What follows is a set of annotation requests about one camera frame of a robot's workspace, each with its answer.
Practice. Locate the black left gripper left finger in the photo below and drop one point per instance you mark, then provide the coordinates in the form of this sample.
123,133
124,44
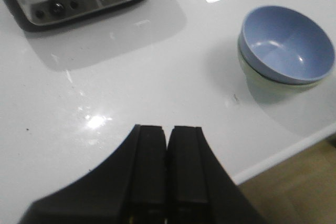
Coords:
128,187

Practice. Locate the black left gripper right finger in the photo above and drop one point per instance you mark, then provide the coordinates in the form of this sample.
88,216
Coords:
199,190

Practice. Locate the blue bowl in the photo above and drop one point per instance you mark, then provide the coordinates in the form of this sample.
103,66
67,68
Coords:
286,46

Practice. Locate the green bowl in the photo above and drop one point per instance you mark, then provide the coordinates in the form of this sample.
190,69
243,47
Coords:
267,91

